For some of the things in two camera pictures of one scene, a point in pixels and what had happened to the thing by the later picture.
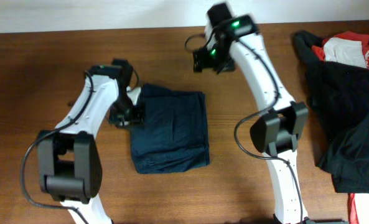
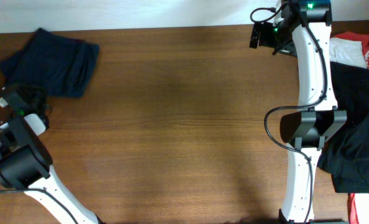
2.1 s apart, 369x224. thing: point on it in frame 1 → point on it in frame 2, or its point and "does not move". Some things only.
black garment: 345,104 does not move
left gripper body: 122,117 → 19,97
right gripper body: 201,61 → 254,35
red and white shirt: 356,49 does not move
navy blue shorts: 173,135 → 60,65
